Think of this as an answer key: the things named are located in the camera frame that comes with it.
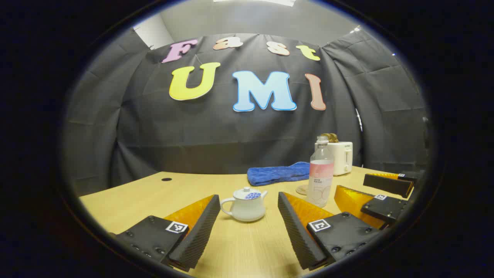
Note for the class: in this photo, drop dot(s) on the black backdrop cloth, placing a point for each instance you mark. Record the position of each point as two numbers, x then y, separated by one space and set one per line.
193 135

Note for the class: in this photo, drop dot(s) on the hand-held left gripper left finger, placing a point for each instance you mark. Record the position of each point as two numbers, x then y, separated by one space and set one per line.
197 239

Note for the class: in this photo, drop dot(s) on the brown bread slices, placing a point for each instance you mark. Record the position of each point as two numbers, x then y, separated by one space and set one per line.
330 137

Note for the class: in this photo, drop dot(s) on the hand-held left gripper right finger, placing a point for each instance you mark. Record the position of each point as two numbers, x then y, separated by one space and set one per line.
295 231

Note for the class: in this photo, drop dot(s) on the round wooden coaster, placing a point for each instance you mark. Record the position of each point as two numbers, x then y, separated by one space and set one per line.
301 190

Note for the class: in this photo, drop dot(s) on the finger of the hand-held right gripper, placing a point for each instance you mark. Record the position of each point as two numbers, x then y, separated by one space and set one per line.
388 184
386 208

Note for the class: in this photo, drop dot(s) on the white ceramic teacup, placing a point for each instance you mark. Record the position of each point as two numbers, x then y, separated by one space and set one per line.
247 210

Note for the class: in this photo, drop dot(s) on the clear pink-label water bottle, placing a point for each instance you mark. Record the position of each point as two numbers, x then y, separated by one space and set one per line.
320 181

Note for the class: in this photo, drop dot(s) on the white toaster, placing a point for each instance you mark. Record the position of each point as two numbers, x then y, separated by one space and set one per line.
342 158

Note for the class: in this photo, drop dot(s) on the white blue-patterned teacup lid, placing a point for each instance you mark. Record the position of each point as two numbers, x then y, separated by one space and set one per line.
247 194

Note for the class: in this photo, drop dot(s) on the blue folded towel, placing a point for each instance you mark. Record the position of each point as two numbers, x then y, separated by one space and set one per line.
276 173

